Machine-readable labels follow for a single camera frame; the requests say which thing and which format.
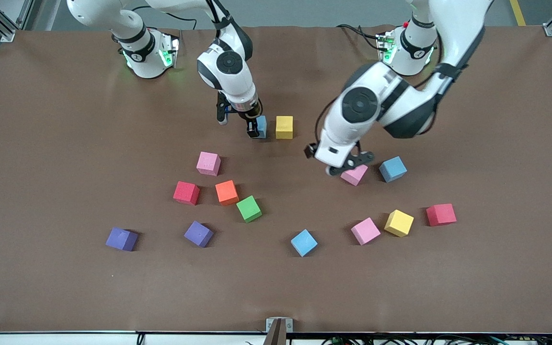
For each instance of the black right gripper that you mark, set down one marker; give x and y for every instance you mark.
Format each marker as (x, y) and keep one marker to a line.
(250, 118)

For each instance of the light blue foam cube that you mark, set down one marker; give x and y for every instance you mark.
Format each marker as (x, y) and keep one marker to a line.
(262, 125)
(304, 242)
(393, 168)

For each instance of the yellow foam cube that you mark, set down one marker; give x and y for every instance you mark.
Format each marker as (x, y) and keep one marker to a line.
(284, 127)
(398, 223)

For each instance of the pink foam cube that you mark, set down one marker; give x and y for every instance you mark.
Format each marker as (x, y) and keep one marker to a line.
(208, 164)
(355, 178)
(365, 231)

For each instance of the left arm base connector panel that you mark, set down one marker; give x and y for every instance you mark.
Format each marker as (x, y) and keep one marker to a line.
(384, 45)

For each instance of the right arm base connector panel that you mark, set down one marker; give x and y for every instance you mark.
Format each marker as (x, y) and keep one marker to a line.
(175, 48)

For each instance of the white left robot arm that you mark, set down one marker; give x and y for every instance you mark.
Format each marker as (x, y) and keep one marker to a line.
(400, 103)

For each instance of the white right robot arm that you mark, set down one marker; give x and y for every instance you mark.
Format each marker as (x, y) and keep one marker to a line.
(230, 81)

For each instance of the orange foam cube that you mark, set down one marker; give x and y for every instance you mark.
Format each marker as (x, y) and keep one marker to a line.
(226, 192)

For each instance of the green foam cube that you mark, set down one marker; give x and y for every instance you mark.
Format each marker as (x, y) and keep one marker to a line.
(248, 209)

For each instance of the red foam cube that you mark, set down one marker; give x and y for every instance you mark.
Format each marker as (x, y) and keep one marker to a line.
(441, 214)
(186, 192)

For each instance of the purple foam cube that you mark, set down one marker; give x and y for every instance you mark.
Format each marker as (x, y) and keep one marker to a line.
(120, 238)
(198, 233)

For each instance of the brown table mat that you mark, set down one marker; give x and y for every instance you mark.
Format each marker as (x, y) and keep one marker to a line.
(65, 287)

